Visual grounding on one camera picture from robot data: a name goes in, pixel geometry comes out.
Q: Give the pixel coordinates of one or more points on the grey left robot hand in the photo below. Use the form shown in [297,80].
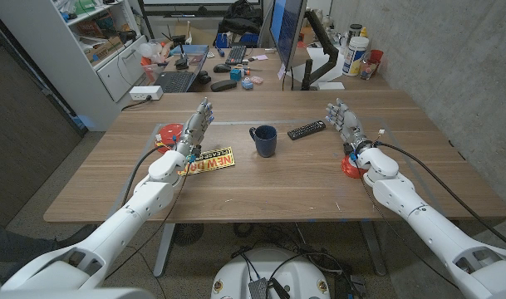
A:
[192,133]

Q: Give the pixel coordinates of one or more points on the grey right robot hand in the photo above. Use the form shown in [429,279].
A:
[350,124]

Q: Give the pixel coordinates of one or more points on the yellow black bumper sticker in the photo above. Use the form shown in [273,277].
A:
[219,160]

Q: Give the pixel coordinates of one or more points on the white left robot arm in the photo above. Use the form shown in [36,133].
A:
[124,220]

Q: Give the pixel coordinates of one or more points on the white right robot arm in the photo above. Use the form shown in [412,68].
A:
[423,224]

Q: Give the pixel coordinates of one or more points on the black TV remote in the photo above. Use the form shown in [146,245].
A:
[306,130]

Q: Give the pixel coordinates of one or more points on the navy blue mug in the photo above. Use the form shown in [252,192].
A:
[266,143]

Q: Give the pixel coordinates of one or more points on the red plastic bowl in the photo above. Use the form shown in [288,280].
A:
[349,168]

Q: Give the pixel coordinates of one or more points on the white flat box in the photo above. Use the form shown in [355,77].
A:
[330,85]

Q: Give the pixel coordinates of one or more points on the black laptop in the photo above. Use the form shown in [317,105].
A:
[175,81]

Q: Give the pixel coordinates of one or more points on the black oval case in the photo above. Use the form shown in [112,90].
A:
[223,85]

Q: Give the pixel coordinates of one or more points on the white power strip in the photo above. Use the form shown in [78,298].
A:
[144,92]

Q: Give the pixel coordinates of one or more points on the white canister blue label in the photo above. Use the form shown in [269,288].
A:
[354,56]

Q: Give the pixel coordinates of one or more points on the black computer mouse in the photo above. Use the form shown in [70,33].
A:
[222,68]

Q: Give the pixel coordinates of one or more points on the blue cube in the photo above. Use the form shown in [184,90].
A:
[235,74]

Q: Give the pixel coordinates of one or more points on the white paper sheet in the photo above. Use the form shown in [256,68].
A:
[317,58]

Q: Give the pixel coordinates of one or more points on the black keyboard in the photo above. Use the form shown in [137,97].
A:
[236,55]

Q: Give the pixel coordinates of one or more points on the wooden rear desk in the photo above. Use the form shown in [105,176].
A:
[269,85]

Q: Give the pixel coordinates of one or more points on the dark lidded jar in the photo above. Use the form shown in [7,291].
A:
[354,31]

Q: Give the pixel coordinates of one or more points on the black floor fan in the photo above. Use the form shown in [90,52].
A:
[188,233]

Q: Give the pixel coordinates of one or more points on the computer monitor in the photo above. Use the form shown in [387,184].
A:
[288,29]

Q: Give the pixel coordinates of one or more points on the grey table leg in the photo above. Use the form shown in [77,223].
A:
[373,249]
[163,253]

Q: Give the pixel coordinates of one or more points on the black backpack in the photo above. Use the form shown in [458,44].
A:
[240,18]

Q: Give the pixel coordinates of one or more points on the black shoe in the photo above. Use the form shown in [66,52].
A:
[80,236]

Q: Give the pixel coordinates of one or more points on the white shelf cabinet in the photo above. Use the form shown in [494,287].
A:
[57,50]

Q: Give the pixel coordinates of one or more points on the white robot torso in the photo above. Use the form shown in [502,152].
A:
[294,278]

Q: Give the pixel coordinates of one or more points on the grey mesh device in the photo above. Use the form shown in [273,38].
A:
[258,290]

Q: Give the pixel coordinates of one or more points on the dark trouser leg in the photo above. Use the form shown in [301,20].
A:
[16,243]

